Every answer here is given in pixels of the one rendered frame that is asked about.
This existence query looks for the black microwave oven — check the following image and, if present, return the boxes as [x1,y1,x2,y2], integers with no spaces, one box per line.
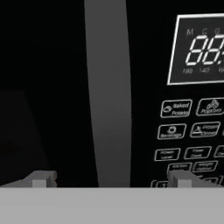
[125,0,224,189]

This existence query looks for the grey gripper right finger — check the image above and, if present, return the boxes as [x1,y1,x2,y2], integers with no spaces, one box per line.
[167,170,223,189]

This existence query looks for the grey microwave door handle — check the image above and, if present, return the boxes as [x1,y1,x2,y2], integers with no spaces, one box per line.
[83,0,133,188]

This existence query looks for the black microwave door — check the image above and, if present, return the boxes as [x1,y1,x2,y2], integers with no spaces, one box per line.
[0,0,134,189]

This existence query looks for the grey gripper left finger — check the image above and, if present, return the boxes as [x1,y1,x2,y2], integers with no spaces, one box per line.
[0,170,58,189]

